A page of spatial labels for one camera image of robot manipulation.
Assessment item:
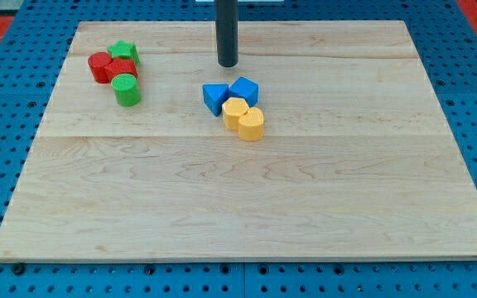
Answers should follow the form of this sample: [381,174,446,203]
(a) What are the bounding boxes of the yellow heart block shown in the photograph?
[238,107,264,142]

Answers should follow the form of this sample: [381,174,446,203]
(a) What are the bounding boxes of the yellow hexagon block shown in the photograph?
[222,97,249,131]

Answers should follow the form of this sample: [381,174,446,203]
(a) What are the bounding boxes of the blue triangle block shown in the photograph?
[202,84,229,117]

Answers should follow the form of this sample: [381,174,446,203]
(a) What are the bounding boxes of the blue cube block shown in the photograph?
[229,77,259,107]

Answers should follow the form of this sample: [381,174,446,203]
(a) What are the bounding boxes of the light wooden board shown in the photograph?
[0,21,477,263]

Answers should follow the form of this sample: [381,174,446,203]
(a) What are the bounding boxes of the green cylinder block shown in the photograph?
[111,74,142,107]

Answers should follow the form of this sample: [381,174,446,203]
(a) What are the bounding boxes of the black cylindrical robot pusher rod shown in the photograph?
[214,0,239,68]

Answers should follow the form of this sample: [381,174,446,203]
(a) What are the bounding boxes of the red hexagon block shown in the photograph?
[104,58,138,81]

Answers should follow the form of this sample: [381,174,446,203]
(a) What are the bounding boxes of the green star block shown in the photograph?
[107,40,140,65]

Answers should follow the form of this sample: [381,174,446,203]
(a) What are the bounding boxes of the red cylinder block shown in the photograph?
[87,51,113,84]

